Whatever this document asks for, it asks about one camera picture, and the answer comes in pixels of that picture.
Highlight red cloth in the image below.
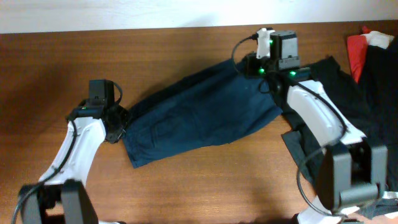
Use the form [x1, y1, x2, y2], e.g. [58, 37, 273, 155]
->
[346, 26, 372, 83]

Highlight black garment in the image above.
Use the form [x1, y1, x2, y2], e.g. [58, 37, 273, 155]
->
[282, 57, 379, 164]

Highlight dark navy garment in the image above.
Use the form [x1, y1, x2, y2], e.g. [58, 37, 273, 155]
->
[359, 38, 397, 192]

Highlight right black cable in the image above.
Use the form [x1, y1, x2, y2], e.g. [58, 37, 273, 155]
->
[230, 35, 349, 218]

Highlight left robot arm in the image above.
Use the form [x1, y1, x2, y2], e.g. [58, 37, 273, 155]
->
[11, 80, 129, 224]

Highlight black cable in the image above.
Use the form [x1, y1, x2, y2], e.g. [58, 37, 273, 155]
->
[11, 81, 124, 224]
[230, 35, 349, 218]

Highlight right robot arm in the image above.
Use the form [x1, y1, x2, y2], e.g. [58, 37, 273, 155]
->
[243, 28, 387, 223]

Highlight left black cable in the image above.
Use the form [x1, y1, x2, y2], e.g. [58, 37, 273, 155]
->
[11, 81, 124, 224]

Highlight white cloth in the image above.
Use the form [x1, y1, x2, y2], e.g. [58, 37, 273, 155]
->
[364, 31, 394, 49]

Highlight navy blue shorts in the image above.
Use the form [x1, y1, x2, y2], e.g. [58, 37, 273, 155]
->
[123, 60, 282, 168]

